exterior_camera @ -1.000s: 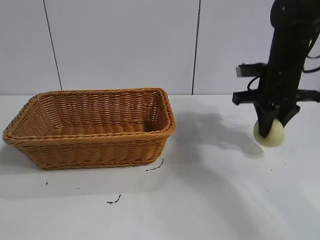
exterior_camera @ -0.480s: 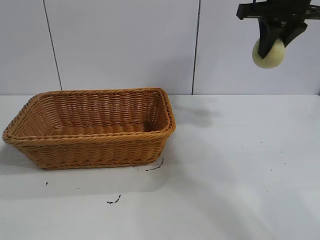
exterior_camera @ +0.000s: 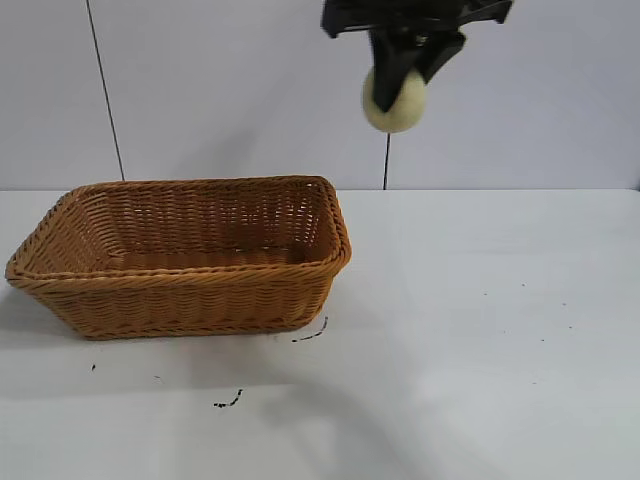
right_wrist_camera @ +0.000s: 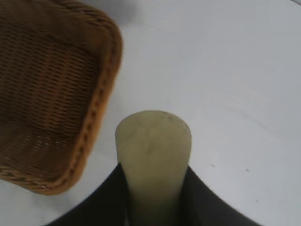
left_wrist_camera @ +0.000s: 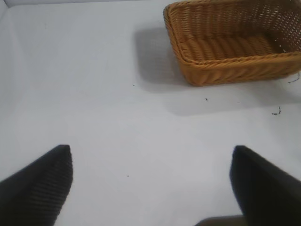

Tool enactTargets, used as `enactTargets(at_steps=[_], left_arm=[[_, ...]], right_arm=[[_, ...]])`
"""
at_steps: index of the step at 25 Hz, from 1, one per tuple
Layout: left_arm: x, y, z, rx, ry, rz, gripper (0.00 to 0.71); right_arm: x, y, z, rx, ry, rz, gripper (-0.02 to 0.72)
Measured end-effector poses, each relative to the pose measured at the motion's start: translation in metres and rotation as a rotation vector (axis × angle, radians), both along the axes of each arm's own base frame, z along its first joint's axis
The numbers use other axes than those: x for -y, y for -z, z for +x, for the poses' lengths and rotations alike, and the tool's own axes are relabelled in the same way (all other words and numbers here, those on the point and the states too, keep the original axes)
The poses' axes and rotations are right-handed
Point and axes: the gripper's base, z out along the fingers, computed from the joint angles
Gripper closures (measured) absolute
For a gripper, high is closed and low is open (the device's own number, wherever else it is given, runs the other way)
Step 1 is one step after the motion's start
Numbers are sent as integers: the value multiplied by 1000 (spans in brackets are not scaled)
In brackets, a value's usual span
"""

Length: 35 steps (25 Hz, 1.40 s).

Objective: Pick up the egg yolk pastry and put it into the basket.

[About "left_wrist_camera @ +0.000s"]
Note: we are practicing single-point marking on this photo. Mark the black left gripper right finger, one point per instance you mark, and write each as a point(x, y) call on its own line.
point(265, 188)

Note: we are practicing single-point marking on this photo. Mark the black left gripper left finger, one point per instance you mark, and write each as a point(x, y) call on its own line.
point(35, 188)

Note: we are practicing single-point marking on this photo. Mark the brown woven wicker basket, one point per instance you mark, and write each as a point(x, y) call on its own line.
point(225, 47)

